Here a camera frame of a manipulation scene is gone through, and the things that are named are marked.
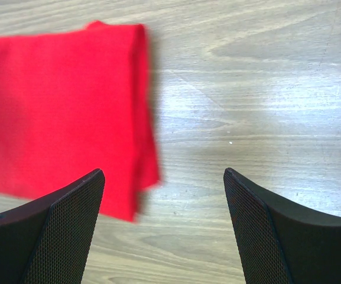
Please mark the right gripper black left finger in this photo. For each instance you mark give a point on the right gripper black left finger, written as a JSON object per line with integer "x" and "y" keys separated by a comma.
{"x": 48, "y": 239}

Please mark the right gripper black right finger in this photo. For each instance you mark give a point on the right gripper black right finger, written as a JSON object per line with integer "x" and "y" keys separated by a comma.
{"x": 281, "y": 241}

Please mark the red t shirt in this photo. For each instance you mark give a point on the red t shirt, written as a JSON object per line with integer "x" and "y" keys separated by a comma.
{"x": 74, "y": 102}

